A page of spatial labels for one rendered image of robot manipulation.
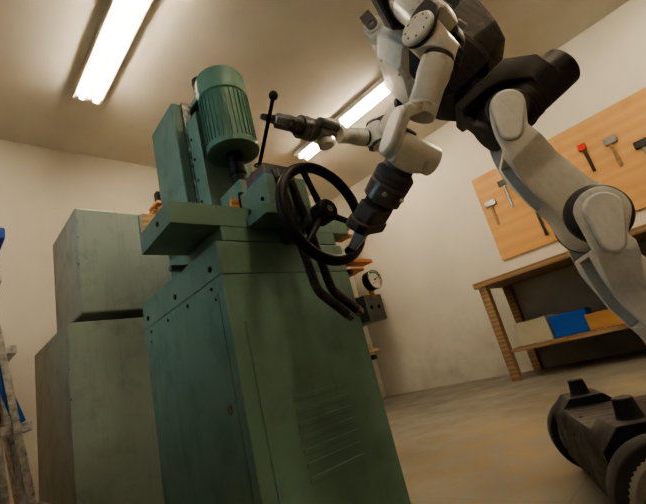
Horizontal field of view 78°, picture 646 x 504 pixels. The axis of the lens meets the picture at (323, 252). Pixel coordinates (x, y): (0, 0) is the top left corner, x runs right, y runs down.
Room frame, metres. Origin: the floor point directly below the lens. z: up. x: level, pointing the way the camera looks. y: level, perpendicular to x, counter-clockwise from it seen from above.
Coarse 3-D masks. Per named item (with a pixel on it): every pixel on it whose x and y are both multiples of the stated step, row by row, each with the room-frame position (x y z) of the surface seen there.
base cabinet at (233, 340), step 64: (192, 320) 1.06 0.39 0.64; (256, 320) 0.97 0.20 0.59; (320, 320) 1.12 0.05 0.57; (192, 384) 1.10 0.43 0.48; (256, 384) 0.95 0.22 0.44; (320, 384) 1.08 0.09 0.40; (192, 448) 1.14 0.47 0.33; (256, 448) 0.93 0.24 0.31; (320, 448) 1.05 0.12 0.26; (384, 448) 1.20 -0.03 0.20
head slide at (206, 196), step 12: (192, 120) 1.23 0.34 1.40; (192, 132) 1.24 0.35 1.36; (192, 144) 1.25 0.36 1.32; (204, 144) 1.22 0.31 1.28; (192, 156) 1.26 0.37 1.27; (204, 156) 1.21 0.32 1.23; (204, 168) 1.21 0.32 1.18; (216, 168) 1.24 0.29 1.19; (204, 180) 1.22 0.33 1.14; (216, 180) 1.23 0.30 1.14; (228, 180) 1.27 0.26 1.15; (204, 192) 1.23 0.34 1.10; (216, 192) 1.23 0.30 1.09; (216, 204) 1.22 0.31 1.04
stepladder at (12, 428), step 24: (0, 240) 1.22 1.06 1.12; (0, 336) 1.18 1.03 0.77; (0, 360) 1.18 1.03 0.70; (0, 384) 1.19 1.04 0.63; (0, 408) 1.31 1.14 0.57; (0, 432) 1.20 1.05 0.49; (24, 432) 1.31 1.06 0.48; (0, 456) 1.19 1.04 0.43; (24, 456) 1.22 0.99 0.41; (0, 480) 1.19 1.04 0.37; (24, 480) 1.22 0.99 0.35
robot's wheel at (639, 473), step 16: (624, 448) 0.77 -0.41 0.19; (640, 448) 0.74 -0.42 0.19; (624, 464) 0.75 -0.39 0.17; (640, 464) 0.74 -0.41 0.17; (608, 480) 0.79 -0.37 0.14; (624, 480) 0.75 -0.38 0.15; (640, 480) 0.76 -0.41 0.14; (608, 496) 0.80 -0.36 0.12; (624, 496) 0.76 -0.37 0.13; (640, 496) 0.77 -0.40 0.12
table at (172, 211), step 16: (176, 208) 0.87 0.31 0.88; (192, 208) 0.89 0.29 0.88; (208, 208) 0.92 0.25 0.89; (224, 208) 0.96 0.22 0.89; (240, 208) 0.99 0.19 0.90; (272, 208) 0.94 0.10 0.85; (160, 224) 0.89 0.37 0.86; (176, 224) 0.87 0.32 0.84; (192, 224) 0.89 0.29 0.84; (208, 224) 0.92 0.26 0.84; (224, 224) 0.95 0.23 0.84; (240, 224) 0.98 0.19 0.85; (256, 224) 0.99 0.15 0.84; (272, 224) 1.02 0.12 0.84; (336, 224) 1.24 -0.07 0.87; (144, 240) 0.98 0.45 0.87; (160, 240) 0.94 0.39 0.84; (176, 240) 0.96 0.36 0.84; (192, 240) 0.99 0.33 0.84; (336, 240) 1.30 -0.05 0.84
